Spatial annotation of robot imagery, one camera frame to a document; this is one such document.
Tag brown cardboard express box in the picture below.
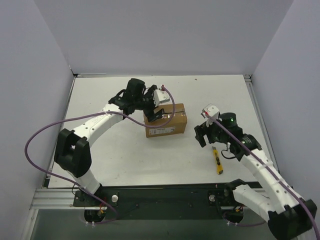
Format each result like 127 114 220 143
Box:
143 103 188 138

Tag yellow utility knife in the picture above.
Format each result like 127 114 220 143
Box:
212 146 224 175

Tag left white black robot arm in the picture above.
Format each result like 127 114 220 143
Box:
54 78 170 206

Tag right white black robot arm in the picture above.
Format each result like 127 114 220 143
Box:
194 105 320 240

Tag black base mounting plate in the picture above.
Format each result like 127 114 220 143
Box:
73 183 244 222

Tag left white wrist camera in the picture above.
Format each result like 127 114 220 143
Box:
153 89 170 107

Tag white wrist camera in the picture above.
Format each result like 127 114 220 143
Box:
153 89 170 107
201 104 220 127

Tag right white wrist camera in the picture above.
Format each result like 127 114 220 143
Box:
201 104 220 127

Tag left side aluminium rail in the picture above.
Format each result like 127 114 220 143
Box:
43 73 77 188

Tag front aluminium rail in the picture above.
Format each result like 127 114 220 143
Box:
29 187 300 210

